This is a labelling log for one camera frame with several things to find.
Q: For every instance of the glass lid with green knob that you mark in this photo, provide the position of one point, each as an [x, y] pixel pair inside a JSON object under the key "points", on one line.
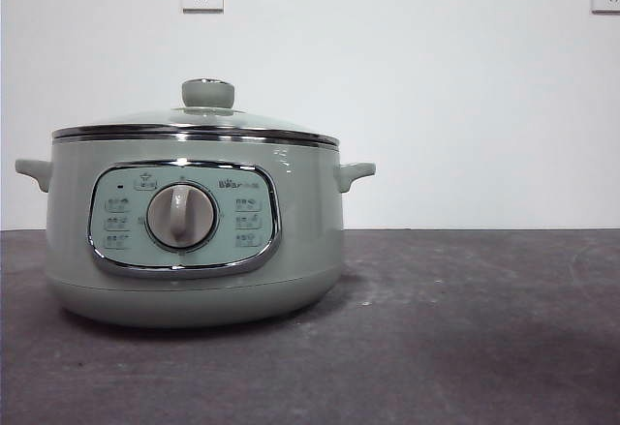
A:
{"points": [[208, 92]]}

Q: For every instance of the pale green electric cooking pot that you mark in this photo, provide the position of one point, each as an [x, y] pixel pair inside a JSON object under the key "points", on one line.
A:
{"points": [[310, 231]]}

